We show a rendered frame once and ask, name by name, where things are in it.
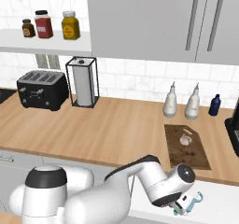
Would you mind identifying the dark wooden cutting board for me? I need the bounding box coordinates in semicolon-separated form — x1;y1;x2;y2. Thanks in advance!
163;123;212;172

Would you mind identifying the white paper towel roll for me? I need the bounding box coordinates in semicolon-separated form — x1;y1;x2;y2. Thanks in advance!
72;65;95;107

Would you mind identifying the dark blue bottle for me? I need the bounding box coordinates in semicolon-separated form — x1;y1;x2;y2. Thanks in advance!
207;93;223;117

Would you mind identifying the white drawer front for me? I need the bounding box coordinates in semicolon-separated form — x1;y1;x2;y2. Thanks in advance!
129;175;239;224

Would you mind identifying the small brown jar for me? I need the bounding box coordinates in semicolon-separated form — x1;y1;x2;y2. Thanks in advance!
21;18;36;38

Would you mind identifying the wide grey cupboard door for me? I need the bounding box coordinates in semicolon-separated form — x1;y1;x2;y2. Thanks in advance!
86;0;211;63

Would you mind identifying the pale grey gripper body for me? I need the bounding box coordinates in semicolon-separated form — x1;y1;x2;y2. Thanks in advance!
185;190;205;216

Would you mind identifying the red jar black lid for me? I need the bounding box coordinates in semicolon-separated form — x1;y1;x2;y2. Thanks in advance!
34;9;54;40

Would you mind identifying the grey wall socket plate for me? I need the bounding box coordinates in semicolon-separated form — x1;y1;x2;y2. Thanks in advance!
34;53;62;71

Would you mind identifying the grey cupboard door handle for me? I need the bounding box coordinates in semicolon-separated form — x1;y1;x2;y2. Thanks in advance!
206;0;227;52
185;0;202;51

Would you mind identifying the white pouring bottle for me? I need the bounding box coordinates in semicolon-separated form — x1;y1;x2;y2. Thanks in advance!
184;82;202;121
162;80;178;119

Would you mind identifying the black hob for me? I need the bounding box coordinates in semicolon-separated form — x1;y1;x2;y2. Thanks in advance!
0;88;18;105

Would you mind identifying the yellow jar pale lid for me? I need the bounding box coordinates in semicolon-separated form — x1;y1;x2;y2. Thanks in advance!
61;10;81;41

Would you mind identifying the black wire towel holder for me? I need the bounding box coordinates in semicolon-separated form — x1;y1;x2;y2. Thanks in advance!
64;56;101;109

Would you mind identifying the black toaster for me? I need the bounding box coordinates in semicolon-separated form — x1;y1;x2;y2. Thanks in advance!
16;70;70;112

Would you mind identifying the grey drawer handle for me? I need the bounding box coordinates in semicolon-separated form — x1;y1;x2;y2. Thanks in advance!
0;154;15;163

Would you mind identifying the white wall shelf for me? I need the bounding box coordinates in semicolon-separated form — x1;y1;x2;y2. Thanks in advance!
0;28;93;57

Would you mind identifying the narrow grey cupboard door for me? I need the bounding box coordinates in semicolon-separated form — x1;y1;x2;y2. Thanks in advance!
195;0;239;66

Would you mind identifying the white garlic bulb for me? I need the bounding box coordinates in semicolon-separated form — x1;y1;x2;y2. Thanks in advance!
179;133;191;147

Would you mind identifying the black coffee machine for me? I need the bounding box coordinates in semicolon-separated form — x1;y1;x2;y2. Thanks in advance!
224;96;239;159

